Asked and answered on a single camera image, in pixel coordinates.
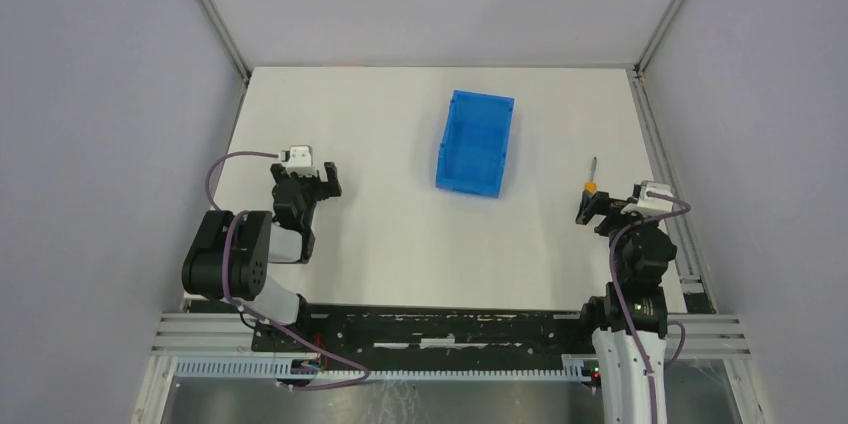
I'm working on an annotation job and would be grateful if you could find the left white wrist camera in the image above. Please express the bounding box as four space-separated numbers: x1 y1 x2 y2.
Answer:
279 145 316 177

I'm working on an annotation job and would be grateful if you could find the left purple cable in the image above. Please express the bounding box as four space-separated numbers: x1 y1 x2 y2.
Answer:
204 150 372 392

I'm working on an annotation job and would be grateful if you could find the right corner aluminium post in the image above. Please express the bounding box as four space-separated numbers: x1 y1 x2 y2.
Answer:
633 0 686 75

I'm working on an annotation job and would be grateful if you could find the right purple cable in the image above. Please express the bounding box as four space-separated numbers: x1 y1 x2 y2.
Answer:
607 191 692 424

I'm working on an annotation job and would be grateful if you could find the aluminium frame rail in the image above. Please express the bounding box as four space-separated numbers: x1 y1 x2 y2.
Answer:
151 313 752 359
625 67 718 315

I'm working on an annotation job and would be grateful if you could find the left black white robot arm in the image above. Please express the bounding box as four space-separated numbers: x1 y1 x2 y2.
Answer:
181 162 342 325

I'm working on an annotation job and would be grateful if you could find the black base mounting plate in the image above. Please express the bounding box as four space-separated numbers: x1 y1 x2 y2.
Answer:
292 303 595 372

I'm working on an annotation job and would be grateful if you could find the front aluminium frame rail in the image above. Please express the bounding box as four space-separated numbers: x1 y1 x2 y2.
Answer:
151 313 752 359

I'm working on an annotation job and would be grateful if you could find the corner aluminium post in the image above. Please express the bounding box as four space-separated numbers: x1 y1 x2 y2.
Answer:
196 0 252 85
633 0 686 75

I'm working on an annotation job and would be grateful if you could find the left corner aluminium post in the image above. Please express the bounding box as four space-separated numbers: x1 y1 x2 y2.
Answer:
196 0 252 85

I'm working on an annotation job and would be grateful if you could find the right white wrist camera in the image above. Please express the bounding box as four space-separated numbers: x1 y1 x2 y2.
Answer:
621 181 673 218

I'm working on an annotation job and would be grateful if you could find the orange handled screwdriver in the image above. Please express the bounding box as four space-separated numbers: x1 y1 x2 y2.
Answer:
583 156 598 194

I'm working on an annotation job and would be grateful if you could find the right aluminium frame rail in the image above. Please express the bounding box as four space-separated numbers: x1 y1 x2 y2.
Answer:
625 67 718 315

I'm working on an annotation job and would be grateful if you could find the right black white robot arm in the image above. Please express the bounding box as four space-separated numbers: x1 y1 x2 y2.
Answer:
575 181 677 423

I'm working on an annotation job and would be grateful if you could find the purple cable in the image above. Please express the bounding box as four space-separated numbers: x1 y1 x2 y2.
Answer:
204 150 372 392
607 191 692 424

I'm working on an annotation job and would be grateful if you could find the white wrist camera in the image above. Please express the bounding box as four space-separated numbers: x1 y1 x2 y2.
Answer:
621 181 673 218
279 145 316 177

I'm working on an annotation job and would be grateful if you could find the white slotted cable duct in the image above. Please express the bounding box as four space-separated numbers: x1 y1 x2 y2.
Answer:
174 356 594 384

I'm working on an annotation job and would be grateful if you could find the blue plastic bin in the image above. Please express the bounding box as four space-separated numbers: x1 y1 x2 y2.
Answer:
435 90 514 198

